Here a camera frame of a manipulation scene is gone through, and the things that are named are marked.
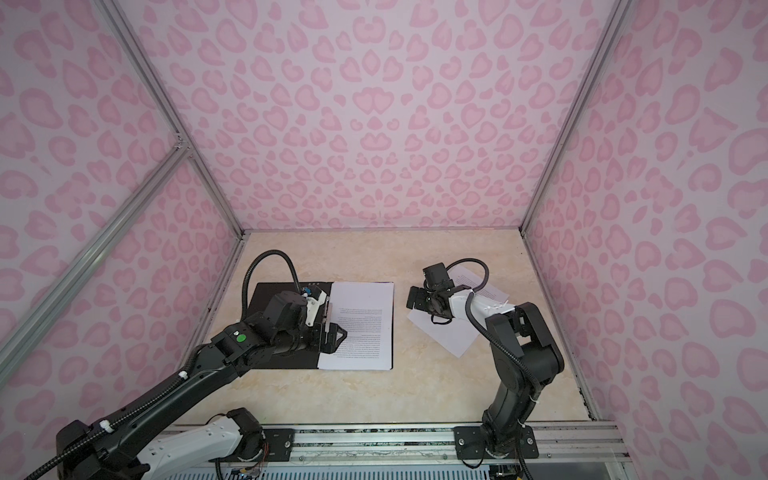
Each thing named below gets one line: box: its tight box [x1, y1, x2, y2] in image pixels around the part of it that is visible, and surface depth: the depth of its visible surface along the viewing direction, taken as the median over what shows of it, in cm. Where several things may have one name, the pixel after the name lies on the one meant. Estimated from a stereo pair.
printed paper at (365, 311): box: [318, 282, 394, 371], surface depth 95 cm
